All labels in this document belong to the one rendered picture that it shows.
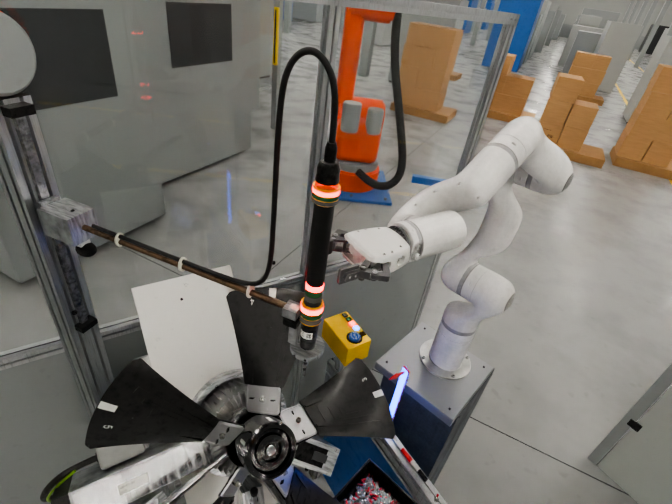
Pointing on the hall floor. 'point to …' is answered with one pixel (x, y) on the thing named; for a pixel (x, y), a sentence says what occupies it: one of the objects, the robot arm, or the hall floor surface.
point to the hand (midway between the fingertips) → (331, 261)
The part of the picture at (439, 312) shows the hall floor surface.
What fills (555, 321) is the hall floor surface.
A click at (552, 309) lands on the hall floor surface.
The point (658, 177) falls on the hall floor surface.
